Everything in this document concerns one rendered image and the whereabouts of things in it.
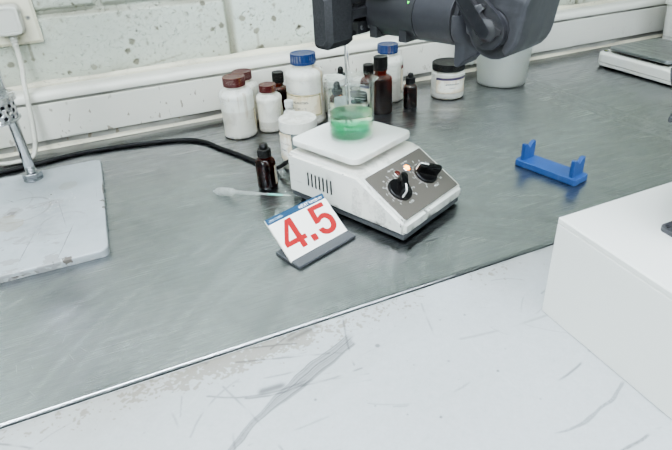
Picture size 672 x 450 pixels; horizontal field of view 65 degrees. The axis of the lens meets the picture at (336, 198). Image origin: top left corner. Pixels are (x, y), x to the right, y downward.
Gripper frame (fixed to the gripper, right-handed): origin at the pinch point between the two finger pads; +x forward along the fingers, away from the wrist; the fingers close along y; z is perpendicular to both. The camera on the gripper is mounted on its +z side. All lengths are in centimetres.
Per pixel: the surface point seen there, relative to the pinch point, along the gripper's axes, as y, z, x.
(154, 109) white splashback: 6, -22, 46
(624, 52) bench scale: -81, -22, -8
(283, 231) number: 16.4, -22.8, -4.4
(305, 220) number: 13.0, -22.9, -4.6
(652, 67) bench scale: -76, -23, -16
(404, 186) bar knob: 3.5, -19.4, -12.3
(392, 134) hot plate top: -3.1, -16.8, -5.0
